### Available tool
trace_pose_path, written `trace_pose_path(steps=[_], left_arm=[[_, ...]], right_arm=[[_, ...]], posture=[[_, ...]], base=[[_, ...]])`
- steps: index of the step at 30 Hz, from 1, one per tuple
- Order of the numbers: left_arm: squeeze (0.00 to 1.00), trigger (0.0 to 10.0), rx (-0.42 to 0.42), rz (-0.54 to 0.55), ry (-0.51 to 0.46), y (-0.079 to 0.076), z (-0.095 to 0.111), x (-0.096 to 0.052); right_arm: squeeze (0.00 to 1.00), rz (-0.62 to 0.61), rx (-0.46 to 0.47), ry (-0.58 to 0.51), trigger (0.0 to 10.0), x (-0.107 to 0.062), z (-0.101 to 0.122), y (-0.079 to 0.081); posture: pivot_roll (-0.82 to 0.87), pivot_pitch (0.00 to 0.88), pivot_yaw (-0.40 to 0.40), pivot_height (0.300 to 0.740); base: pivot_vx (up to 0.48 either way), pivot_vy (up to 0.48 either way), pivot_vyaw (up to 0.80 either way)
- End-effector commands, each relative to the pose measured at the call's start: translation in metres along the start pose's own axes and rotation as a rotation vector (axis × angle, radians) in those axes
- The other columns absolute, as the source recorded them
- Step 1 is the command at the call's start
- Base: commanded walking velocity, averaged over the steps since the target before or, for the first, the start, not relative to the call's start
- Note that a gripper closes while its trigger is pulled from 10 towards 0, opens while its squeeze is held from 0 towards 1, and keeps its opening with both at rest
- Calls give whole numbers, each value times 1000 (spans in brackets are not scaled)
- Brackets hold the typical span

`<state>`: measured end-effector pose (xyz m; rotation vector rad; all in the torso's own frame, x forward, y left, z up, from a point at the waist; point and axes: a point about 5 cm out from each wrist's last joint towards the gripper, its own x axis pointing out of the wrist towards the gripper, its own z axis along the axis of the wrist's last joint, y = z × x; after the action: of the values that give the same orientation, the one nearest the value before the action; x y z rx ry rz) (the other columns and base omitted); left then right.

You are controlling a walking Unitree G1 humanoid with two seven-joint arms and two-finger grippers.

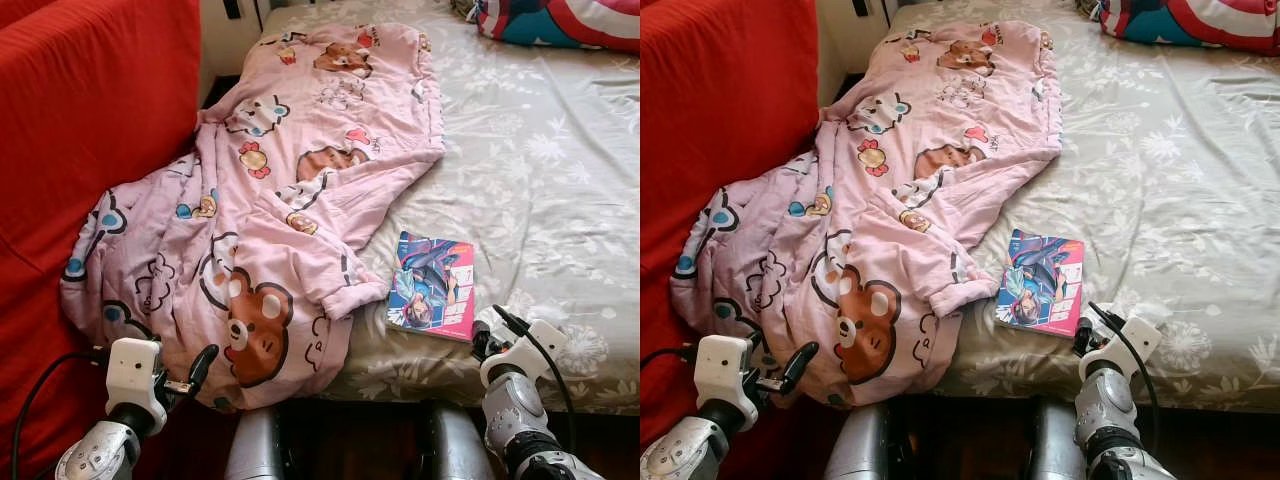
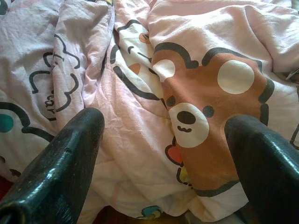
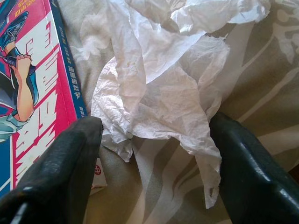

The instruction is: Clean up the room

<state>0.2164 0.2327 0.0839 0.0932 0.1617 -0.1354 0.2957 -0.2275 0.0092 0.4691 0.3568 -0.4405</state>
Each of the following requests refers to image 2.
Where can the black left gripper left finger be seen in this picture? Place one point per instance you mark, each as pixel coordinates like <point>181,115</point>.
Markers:
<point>53,177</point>

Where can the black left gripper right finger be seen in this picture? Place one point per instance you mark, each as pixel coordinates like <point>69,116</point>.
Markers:
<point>268,175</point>

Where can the pink bear print blanket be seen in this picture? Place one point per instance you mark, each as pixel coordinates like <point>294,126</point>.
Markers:
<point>140,116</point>

